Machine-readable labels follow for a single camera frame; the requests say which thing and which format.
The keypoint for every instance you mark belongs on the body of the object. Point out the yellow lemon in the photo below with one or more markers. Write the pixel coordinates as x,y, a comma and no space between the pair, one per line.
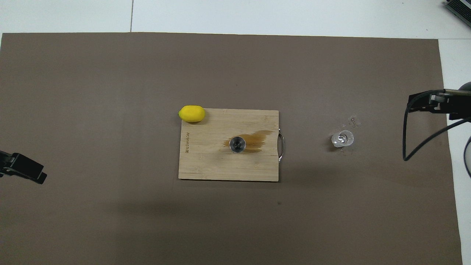
191,113

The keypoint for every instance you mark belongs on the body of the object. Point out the clear plastic cup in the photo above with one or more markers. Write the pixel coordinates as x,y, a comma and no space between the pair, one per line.
342,139

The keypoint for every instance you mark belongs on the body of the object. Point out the grey ribbed device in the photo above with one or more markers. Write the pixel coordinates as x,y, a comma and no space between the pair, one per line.
460,9

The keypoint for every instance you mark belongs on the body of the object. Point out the brown table mat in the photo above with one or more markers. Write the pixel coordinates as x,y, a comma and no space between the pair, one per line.
110,92

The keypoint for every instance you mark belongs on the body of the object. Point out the steel double jigger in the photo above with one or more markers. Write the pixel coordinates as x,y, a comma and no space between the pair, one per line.
237,144

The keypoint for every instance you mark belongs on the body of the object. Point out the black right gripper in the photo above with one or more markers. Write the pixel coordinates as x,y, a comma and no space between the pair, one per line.
460,106

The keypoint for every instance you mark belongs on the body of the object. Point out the wooden cutting board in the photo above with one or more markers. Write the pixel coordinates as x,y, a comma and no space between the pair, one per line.
206,162

